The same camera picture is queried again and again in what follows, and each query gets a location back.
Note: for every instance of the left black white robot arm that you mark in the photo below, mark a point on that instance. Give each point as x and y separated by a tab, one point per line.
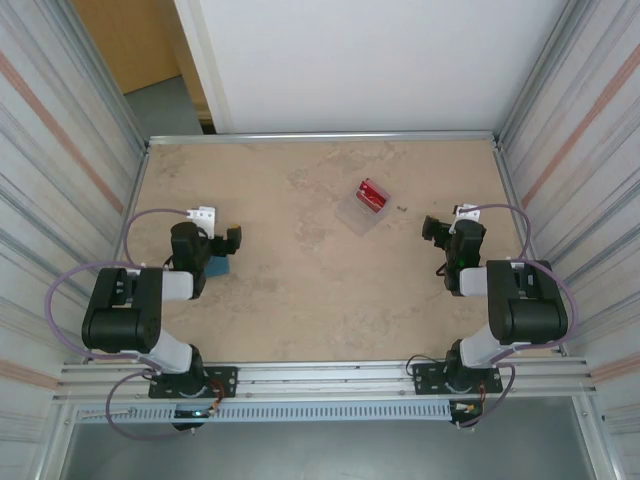
115	325

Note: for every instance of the long triple aluminium frame rail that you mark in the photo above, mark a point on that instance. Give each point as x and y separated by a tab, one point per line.
325	380

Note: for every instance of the white door frame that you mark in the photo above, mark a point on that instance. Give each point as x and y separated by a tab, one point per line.
205	60

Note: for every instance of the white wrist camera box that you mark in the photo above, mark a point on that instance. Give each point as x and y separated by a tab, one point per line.
205	217
467	212

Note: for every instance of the aluminium frame rail by wall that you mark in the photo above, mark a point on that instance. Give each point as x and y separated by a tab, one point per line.
325	137

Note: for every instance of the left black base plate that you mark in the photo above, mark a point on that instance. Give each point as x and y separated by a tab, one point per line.
225	380

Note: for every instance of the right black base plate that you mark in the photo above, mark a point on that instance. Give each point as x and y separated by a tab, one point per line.
425	380

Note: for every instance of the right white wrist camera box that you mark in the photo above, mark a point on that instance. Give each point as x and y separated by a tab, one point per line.
467	212

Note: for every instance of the small green-lit circuit board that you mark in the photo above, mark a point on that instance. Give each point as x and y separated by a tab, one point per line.
195	413

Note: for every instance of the right side aluminium rail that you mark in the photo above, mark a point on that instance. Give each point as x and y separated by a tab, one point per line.
515	202

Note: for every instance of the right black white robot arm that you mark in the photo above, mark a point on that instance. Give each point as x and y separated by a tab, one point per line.
530	310

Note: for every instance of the wooden door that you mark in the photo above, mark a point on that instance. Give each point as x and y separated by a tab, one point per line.
130	40

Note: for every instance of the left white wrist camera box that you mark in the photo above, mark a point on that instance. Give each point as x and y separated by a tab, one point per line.
205	217

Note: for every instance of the red VIP credit card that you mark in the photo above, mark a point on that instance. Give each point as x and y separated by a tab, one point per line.
374	197

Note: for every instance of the blue leather card holder wallet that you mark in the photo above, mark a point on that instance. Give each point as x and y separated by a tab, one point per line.
220	267

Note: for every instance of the clear acrylic card stand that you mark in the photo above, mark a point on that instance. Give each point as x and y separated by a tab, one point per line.
360	215

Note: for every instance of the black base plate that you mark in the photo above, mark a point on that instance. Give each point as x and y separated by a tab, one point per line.
425	380
225	380

